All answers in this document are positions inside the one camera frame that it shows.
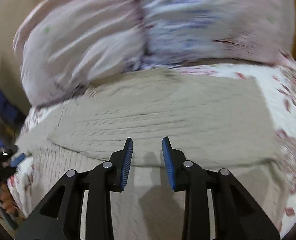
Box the pink lavender pillow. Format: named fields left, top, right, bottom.
left=13, top=0, right=146, bottom=106

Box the white blue patterned pillow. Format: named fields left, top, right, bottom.
left=140, top=0, right=294, bottom=66

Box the beige knitted sweater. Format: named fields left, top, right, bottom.
left=18, top=69, right=286, bottom=239

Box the person's left hand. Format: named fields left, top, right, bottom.
left=0, top=183, right=18, bottom=215

